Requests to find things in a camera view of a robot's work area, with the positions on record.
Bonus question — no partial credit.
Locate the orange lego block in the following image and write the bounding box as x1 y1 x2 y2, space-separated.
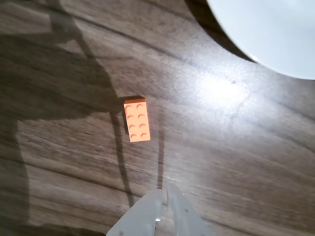
123 95 151 143

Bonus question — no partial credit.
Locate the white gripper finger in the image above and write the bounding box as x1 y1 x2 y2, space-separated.
166 183 214 236
105 188 164 236

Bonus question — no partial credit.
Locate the white round plate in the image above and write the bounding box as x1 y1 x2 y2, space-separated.
206 0 315 81

